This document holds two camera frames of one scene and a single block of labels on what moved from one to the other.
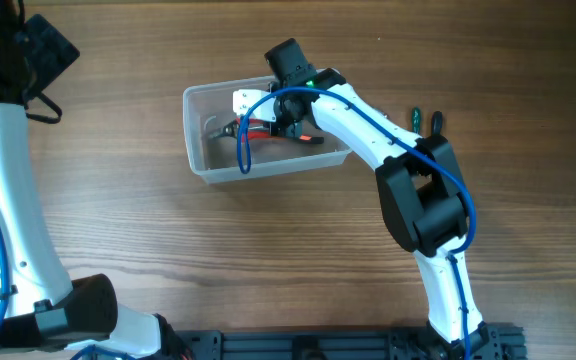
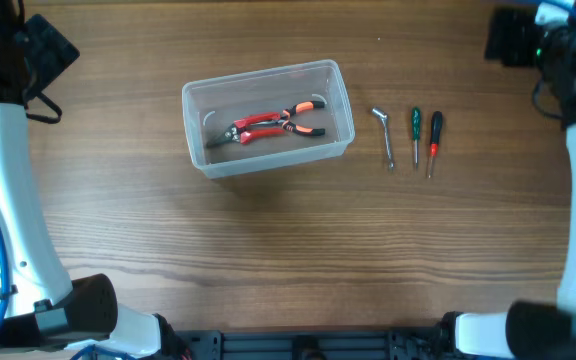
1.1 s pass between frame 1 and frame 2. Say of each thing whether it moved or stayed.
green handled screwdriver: stayed
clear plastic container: stayed
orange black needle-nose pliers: moved
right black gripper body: moved
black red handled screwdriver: stayed
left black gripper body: stayed
